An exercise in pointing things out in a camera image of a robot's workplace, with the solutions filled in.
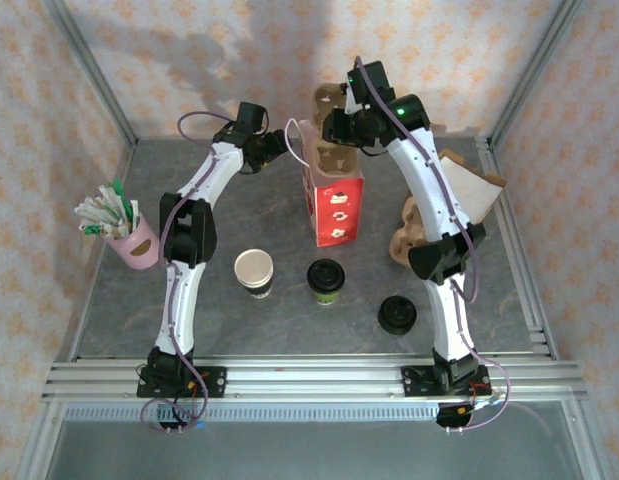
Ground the perforated cable tray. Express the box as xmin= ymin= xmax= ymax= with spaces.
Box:
xmin=63 ymin=403 xmax=443 ymax=422

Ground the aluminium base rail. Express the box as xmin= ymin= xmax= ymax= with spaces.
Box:
xmin=41 ymin=353 xmax=589 ymax=404

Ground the pink cup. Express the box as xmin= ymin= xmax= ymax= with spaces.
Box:
xmin=104 ymin=214 xmax=164 ymax=271

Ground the aluminium side rail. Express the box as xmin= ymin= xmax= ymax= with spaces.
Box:
xmin=476 ymin=137 xmax=619 ymax=480
xmin=16 ymin=139 xmax=139 ymax=480

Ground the black plastic cup lid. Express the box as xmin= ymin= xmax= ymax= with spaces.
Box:
xmin=377 ymin=294 xmax=419 ymax=335

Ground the red white paper bag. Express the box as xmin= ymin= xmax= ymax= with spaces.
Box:
xmin=285 ymin=118 xmax=366 ymax=250

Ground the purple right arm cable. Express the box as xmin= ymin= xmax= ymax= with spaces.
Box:
xmin=353 ymin=55 xmax=513 ymax=434

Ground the green coffee cup black lid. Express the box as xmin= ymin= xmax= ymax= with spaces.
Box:
xmin=306 ymin=258 xmax=347 ymax=307

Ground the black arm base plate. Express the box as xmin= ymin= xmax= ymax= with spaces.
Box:
xmin=402 ymin=366 xmax=490 ymax=400
xmin=137 ymin=366 xmax=226 ymax=400

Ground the cardboard napkin box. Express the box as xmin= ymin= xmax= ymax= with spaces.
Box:
xmin=437 ymin=148 xmax=508 ymax=224

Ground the aluminium frame post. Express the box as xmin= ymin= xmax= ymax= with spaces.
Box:
xmin=488 ymin=0 xmax=585 ymax=146
xmin=42 ymin=0 xmax=139 ymax=146

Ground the open paper cup black sleeve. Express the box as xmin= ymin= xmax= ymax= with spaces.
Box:
xmin=233 ymin=248 xmax=275 ymax=300

